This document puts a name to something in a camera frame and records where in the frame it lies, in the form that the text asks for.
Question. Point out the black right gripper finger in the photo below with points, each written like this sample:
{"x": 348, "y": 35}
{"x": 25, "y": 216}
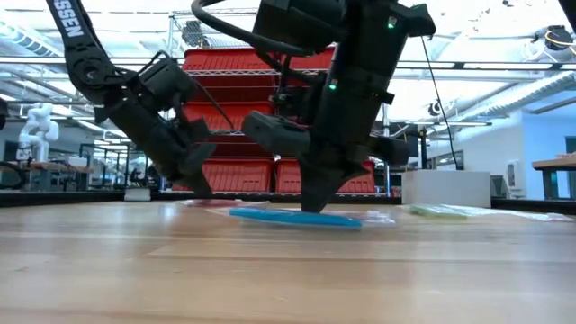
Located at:
{"x": 326, "y": 186}

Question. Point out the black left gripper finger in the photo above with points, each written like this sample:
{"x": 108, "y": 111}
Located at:
{"x": 200, "y": 182}

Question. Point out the clear plastic zip bag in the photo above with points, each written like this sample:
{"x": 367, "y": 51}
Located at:
{"x": 495, "y": 211}
{"x": 252, "y": 202}
{"x": 378, "y": 218}

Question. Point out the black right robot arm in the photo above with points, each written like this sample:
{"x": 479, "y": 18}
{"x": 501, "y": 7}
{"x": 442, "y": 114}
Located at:
{"x": 382, "y": 31}

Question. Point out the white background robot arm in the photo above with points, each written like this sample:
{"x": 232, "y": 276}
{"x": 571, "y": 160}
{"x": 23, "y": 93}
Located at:
{"x": 38, "y": 130}

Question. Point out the black monitor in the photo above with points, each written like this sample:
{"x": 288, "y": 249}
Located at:
{"x": 405, "y": 130}

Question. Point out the background lab bench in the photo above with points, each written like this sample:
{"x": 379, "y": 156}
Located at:
{"x": 45, "y": 168}

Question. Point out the white cardboard box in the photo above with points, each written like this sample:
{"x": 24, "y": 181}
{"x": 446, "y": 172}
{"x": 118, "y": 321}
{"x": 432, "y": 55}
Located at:
{"x": 445, "y": 189}

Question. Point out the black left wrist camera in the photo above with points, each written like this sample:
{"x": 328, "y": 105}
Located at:
{"x": 166, "y": 83}

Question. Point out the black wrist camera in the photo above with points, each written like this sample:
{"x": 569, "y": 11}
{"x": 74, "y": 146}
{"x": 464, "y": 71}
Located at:
{"x": 166, "y": 83}
{"x": 297, "y": 22}

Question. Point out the black aluminium table frame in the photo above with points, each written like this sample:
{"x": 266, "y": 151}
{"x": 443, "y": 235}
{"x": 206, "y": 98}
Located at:
{"x": 67, "y": 198}

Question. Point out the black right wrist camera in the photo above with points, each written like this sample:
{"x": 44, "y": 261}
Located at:
{"x": 297, "y": 22}

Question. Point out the white wall dispenser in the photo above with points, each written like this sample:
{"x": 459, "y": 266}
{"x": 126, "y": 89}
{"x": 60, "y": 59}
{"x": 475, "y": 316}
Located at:
{"x": 516, "y": 177}

